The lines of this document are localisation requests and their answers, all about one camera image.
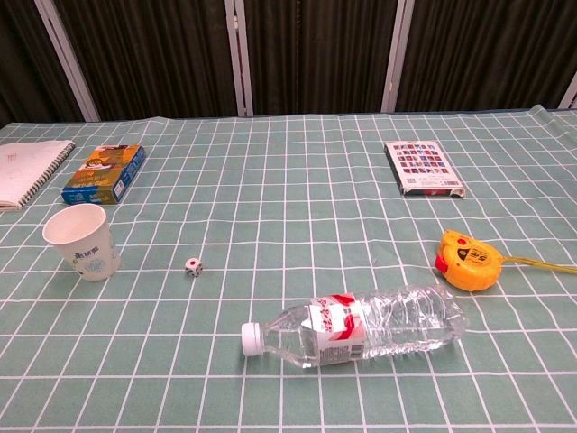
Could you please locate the white paper cup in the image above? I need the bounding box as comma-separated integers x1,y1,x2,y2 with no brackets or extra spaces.
41,203,122,282

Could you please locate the white frame post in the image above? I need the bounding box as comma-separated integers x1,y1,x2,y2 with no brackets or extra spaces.
557,71,577,110
34,0,101,123
224,0,254,117
380,0,415,114

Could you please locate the white card box with pictures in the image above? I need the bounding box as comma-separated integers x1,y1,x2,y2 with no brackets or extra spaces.
384,140,467,199

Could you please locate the clear plastic water bottle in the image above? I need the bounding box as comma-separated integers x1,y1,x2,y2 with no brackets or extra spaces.
240,283,469,370

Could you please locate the green grid tablecloth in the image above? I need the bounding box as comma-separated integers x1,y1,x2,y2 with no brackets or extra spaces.
0,104,577,433

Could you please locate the yellow tape measure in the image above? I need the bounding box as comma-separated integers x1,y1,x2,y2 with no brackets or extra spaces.
435,229,577,292

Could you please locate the orange and blue card box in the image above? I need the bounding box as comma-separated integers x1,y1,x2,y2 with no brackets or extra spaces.
60,144,147,205

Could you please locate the spiral notebook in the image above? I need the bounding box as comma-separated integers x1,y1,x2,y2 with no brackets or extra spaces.
0,140,77,212

